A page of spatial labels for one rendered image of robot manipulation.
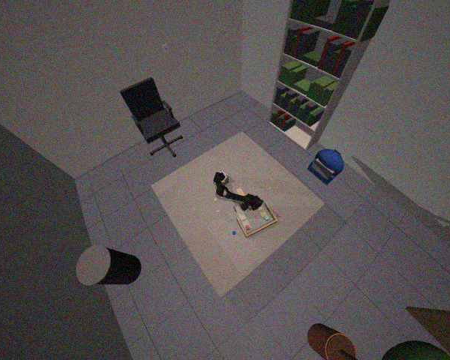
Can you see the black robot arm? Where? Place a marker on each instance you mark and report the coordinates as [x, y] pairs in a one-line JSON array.
[[249, 199]]

